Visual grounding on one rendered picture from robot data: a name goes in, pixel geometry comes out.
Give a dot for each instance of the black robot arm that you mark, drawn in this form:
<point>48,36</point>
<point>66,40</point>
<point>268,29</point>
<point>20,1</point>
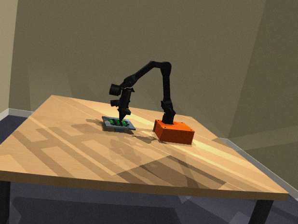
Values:
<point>129,81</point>

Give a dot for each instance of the light grey switch panel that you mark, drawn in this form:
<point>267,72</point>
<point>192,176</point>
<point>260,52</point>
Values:
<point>112,122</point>

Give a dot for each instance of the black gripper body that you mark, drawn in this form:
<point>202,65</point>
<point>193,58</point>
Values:
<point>124,107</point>

